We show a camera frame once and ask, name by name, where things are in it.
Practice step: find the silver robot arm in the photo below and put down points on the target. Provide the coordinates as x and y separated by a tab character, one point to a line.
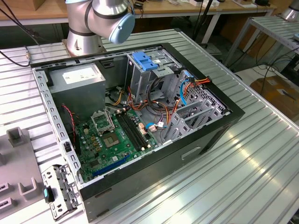
79	28

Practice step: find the grey metal disk bay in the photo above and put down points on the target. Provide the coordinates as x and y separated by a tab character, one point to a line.
177	123

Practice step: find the black RAM slot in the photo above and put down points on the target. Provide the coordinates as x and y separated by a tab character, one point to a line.
130	131
136	129

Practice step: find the grey metal drive cage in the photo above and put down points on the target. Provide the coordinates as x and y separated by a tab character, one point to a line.
137	81

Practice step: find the green motherboard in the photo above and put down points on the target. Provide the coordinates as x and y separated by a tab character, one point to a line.
123	151

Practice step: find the square CPU socket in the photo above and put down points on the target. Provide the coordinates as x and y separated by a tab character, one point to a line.
111	141

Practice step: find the blue plastic drive latch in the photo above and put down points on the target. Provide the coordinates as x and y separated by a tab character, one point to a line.
144	61

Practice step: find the black open PC case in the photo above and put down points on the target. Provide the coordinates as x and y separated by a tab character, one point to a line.
144	177

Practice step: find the blue expansion slot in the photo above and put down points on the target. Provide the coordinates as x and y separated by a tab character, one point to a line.
109	166

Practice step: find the grey power supply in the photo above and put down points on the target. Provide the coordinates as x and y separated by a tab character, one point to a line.
77	98

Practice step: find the black case fan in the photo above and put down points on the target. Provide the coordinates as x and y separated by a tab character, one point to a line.
69	130

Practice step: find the white flat box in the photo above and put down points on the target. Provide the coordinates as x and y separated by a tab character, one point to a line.
198	2

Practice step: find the brown cardboard box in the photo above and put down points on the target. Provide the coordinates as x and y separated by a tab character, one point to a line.
275	93

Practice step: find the black clip teal tab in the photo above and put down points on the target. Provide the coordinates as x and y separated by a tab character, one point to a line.
49	195

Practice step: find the grey parts rack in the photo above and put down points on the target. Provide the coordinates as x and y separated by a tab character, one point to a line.
14	168

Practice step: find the metal slat table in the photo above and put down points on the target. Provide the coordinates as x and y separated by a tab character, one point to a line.
271	26

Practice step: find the wooden desk white frame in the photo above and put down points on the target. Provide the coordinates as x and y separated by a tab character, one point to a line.
177	9

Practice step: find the metal expansion bracket latch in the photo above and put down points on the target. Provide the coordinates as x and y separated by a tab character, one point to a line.
67	193

